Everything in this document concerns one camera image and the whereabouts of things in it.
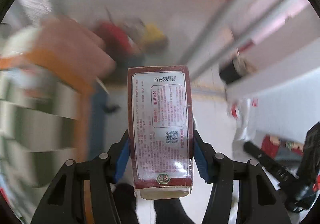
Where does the red and white carton box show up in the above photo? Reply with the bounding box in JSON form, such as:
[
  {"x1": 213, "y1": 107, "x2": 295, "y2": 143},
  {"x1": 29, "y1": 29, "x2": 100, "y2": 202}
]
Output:
[{"x1": 127, "y1": 66, "x2": 194, "y2": 200}]

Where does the blue cabinet panel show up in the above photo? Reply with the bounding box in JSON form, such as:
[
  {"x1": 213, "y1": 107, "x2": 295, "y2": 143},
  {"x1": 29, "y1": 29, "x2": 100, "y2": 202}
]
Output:
[{"x1": 87, "y1": 83, "x2": 108, "y2": 161}]

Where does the large clear water bottle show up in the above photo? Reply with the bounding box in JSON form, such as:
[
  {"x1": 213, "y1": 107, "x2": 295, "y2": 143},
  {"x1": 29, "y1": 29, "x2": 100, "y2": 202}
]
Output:
[{"x1": 228, "y1": 98, "x2": 258, "y2": 141}]

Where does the black bucket with mop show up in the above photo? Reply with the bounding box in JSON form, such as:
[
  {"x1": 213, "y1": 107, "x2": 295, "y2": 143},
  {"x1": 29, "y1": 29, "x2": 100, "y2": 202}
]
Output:
[{"x1": 219, "y1": 56, "x2": 257, "y2": 85}]

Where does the sliding glass door frame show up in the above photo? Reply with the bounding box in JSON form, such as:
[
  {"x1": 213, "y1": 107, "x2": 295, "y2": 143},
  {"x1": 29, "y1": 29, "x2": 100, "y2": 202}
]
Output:
[{"x1": 179, "y1": 0, "x2": 297, "y2": 81}]

